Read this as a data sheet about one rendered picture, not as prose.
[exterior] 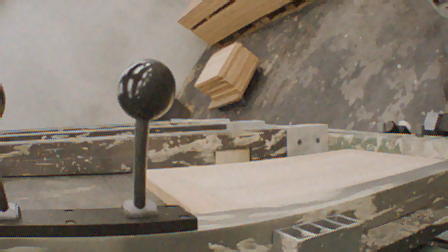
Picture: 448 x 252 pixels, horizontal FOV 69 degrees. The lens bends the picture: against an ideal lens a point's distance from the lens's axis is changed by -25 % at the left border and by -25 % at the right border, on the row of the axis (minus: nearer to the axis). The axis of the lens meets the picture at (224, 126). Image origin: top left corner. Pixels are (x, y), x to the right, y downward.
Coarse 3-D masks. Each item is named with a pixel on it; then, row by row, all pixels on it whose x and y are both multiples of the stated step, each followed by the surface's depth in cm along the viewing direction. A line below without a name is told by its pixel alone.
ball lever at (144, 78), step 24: (144, 72) 23; (168, 72) 24; (120, 96) 24; (144, 96) 23; (168, 96) 24; (144, 120) 25; (144, 144) 27; (144, 168) 28; (144, 192) 29; (144, 216) 29
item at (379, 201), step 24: (432, 168) 45; (336, 192) 39; (360, 192) 38; (384, 192) 37; (408, 192) 39; (432, 192) 41; (216, 216) 34; (240, 216) 33; (264, 216) 33; (288, 216) 32; (312, 216) 33; (360, 216) 36; (384, 216) 38; (0, 240) 23; (24, 240) 24; (48, 240) 25; (72, 240) 26; (96, 240) 26; (120, 240) 27; (144, 240) 28; (168, 240) 29; (192, 240) 29; (216, 240) 30; (240, 240) 31; (264, 240) 32
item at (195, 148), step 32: (256, 128) 96; (288, 128) 95; (320, 128) 98; (0, 160) 69; (32, 160) 72; (64, 160) 75; (96, 160) 78; (128, 160) 81; (160, 160) 84; (192, 160) 86; (256, 160) 92
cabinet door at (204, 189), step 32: (288, 160) 80; (320, 160) 79; (352, 160) 75; (384, 160) 71; (416, 160) 65; (160, 192) 57; (192, 192) 54; (224, 192) 55; (256, 192) 54; (288, 192) 52; (320, 192) 49
